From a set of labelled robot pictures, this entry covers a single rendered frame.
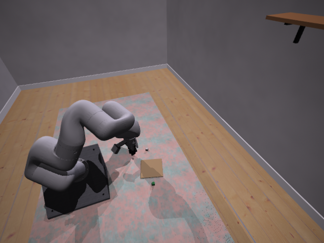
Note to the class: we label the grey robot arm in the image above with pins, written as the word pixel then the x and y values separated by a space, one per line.
pixel 56 165

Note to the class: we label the tan mat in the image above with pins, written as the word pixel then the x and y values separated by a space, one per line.
pixel 151 168

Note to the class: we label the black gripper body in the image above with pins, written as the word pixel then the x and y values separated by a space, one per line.
pixel 131 143

